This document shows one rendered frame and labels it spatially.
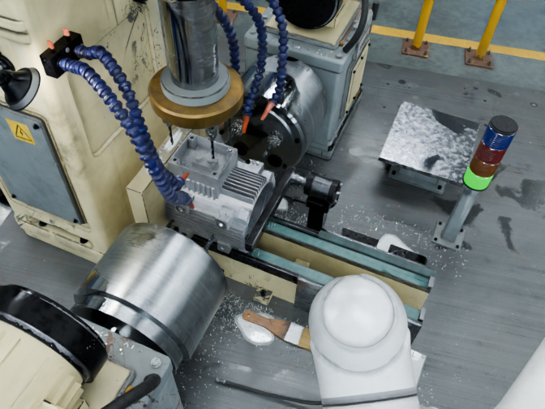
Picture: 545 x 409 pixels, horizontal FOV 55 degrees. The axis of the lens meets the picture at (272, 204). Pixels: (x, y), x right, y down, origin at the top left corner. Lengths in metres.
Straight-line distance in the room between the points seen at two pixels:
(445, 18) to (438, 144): 2.51
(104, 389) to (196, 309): 0.22
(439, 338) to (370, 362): 0.84
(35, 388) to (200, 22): 0.59
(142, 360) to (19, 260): 0.70
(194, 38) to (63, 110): 0.28
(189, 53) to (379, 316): 0.59
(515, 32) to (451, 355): 3.05
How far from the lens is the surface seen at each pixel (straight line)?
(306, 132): 1.31
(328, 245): 1.29
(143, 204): 1.13
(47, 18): 0.95
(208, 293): 1.01
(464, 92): 2.02
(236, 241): 1.17
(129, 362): 0.90
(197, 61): 0.95
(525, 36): 4.09
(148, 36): 1.22
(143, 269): 0.97
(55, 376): 0.74
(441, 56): 3.66
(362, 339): 0.51
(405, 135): 1.60
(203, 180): 1.14
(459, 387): 1.33
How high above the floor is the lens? 1.97
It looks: 51 degrees down
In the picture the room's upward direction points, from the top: 3 degrees clockwise
